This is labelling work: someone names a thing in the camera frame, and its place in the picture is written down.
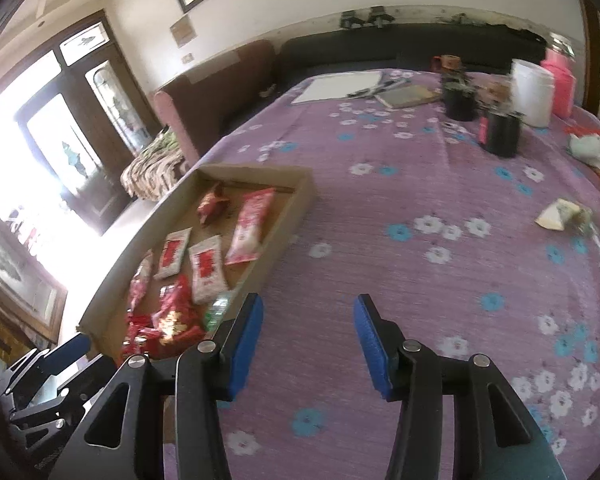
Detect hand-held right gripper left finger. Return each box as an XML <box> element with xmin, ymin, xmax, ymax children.
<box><xmin>47</xmin><ymin>292</ymin><xmax>265</xmax><ymax>480</ymax></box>

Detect shallow cardboard box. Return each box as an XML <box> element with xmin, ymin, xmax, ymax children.
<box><xmin>77</xmin><ymin>162</ymin><xmax>315</xmax><ymax>366</ymax></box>

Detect white cloth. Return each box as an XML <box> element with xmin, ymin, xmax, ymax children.
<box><xmin>567</xmin><ymin>132</ymin><xmax>600</xmax><ymax>171</ymax></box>

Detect long pink cartoon snack packet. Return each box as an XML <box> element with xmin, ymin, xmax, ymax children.
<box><xmin>224</xmin><ymin>187</ymin><xmax>277</xmax><ymax>265</ymax></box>

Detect black canister with red label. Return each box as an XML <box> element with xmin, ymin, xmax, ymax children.
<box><xmin>479</xmin><ymin>80</ymin><xmax>526</xmax><ymax>157</ymax></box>

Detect small pink cartoon snack packet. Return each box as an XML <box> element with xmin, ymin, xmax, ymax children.
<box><xmin>127</xmin><ymin>249</ymin><xmax>154</xmax><ymax>313</ymax></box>

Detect white and green snack packet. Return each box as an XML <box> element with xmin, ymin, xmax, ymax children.
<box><xmin>535</xmin><ymin>199</ymin><xmax>583</xmax><ymax>232</ymax></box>

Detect white plastic jar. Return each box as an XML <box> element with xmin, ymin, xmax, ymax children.
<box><xmin>510</xmin><ymin>58</ymin><xmax>556</xmax><ymax>128</ymax></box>

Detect black pens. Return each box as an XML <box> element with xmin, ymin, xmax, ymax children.
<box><xmin>347</xmin><ymin>77</ymin><xmax>413</xmax><ymax>100</ymax></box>

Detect brown armchair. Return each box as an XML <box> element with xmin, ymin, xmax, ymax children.
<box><xmin>152</xmin><ymin>39</ymin><xmax>278</xmax><ymax>166</ymax></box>

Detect small wall plaque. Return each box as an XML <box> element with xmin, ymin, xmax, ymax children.
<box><xmin>170</xmin><ymin>15</ymin><xmax>198</xmax><ymax>50</ymax></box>

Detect large red snack packet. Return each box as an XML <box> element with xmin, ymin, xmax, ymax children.
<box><xmin>151</xmin><ymin>274</ymin><xmax>206</xmax><ymax>347</ymax></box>

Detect white paper sheet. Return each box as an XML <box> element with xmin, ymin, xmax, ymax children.
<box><xmin>291</xmin><ymin>71</ymin><xmax>383</xmax><ymax>106</ymax></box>

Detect white and red snack packet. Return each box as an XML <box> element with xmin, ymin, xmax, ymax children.
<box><xmin>153</xmin><ymin>227</ymin><xmax>193</xmax><ymax>281</ymax></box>
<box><xmin>187</xmin><ymin>234</ymin><xmax>229</xmax><ymax>305</ymax></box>

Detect dark sofa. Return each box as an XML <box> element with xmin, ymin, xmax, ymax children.
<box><xmin>220</xmin><ymin>24</ymin><xmax>548</xmax><ymax>136</ymax></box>

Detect red snack packet with figure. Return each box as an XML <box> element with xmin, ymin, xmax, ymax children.
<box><xmin>126</xmin><ymin>309</ymin><xmax>156</xmax><ymax>333</ymax></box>

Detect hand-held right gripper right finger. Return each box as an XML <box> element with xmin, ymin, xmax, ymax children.
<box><xmin>354</xmin><ymin>294</ymin><xmax>566</xmax><ymax>480</ymax></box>

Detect small red snack packet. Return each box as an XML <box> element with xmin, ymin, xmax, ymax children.
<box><xmin>121</xmin><ymin>327</ymin><xmax>163</xmax><ymax>361</ymax></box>

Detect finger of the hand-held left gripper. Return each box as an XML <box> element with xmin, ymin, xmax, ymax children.
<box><xmin>10</xmin><ymin>352</ymin><xmax>118</xmax><ymax>428</ymax></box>
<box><xmin>0</xmin><ymin>334</ymin><xmax>92</xmax><ymax>406</ymax></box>

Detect wooden glass door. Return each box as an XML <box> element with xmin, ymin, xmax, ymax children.
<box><xmin>15</xmin><ymin>10</ymin><xmax>161</xmax><ymax>236</ymax></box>

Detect patterned blanket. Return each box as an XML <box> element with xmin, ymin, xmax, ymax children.
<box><xmin>120</xmin><ymin>127</ymin><xmax>188</xmax><ymax>201</ymax></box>

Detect dark red gold-print snack packet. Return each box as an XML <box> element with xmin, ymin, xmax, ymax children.
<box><xmin>196</xmin><ymin>182</ymin><xmax>231</xmax><ymax>226</ymax></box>

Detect clear green snack packet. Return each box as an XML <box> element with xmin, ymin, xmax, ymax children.
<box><xmin>572</xmin><ymin>207</ymin><xmax>600</xmax><ymax>246</ymax></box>

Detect wooden framed glass panel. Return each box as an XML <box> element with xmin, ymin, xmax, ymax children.
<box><xmin>0</xmin><ymin>240</ymin><xmax>68</xmax><ymax>346</ymax></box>

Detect pink flask with knit sleeve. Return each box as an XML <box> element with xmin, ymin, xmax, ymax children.
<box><xmin>540</xmin><ymin>32</ymin><xmax>578</xmax><ymax>121</ymax></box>

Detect tan notebook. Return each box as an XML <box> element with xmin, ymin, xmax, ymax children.
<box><xmin>375</xmin><ymin>84</ymin><xmax>443</xmax><ymax>109</ymax></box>

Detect purple floral tablecloth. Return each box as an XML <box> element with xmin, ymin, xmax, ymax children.
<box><xmin>162</xmin><ymin>67</ymin><xmax>600</xmax><ymax>480</ymax></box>

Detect small green snack packet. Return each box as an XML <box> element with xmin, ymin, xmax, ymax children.
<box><xmin>203</xmin><ymin>291</ymin><xmax>232</xmax><ymax>332</ymax></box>

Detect black canister with wooden knob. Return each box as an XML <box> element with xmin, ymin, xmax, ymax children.
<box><xmin>432</xmin><ymin>54</ymin><xmax>478</xmax><ymax>122</ymax></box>

